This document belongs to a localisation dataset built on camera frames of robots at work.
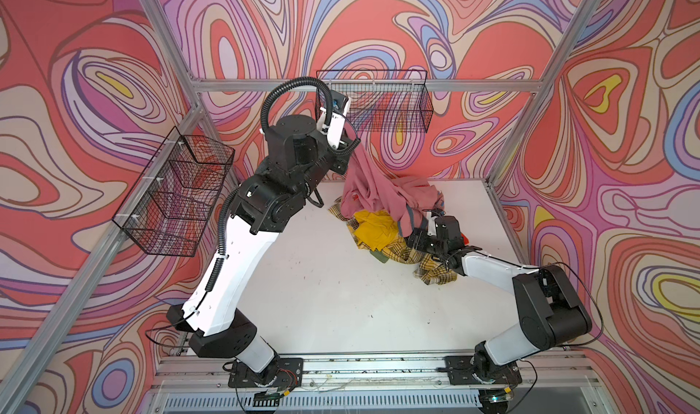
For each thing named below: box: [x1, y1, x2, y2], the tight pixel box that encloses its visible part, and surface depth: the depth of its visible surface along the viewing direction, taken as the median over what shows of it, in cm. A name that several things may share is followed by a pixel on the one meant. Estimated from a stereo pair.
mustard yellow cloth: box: [352, 209, 400, 251], surface depth 101 cm
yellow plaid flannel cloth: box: [329, 201, 458, 286], surface depth 95 cm
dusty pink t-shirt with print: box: [340, 121, 445, 238], surface depth 78 cm
